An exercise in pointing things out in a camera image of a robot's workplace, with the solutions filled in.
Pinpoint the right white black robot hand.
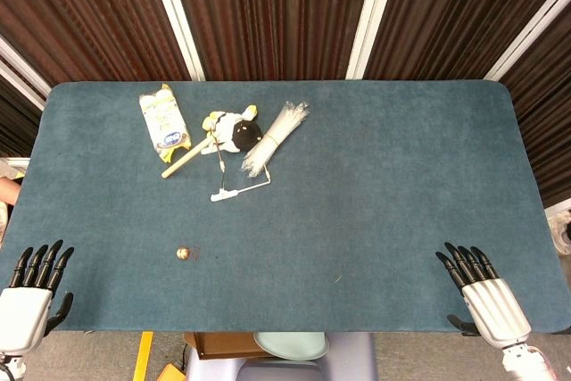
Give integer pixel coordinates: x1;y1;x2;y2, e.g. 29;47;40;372
434;241;533;350

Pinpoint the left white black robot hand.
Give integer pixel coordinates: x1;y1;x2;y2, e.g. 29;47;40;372
0;239;75;355

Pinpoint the white sneaker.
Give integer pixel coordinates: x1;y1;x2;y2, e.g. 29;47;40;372
547;210;571;257

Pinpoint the yellow floor strip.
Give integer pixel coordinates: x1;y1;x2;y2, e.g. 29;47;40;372
132;331;154;381

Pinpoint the lavender plastic stool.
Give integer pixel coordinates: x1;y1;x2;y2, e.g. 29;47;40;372
185;331;379;381

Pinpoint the orange flat object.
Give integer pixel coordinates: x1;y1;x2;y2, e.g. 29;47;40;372
155;362;187;381

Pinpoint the blue felt table mat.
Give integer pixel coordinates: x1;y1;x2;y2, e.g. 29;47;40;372
0;79;571;334

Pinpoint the brown cardboard box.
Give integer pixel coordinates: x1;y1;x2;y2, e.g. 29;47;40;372
192;331;273;360

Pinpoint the pale green round plate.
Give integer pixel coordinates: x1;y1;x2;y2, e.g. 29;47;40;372
252;331;330;362

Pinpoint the wooden stick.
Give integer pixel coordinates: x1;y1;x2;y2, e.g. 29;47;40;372
161;137;213;180

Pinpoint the white yellow snack packet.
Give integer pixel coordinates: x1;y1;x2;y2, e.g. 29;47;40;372
137;82;193;164

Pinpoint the black white plush toy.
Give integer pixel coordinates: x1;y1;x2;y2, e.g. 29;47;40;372
200;104;264;155

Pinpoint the white wire frame tool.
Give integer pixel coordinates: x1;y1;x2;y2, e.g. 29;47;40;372
210;128;272;203

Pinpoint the white partition post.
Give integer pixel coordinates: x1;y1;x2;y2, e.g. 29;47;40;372
145;0;206;82
345;0;402;81
0;35;53;99
484;0;571;82

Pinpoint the bundle of white cable ties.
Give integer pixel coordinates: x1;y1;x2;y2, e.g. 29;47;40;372
241;101;310;178

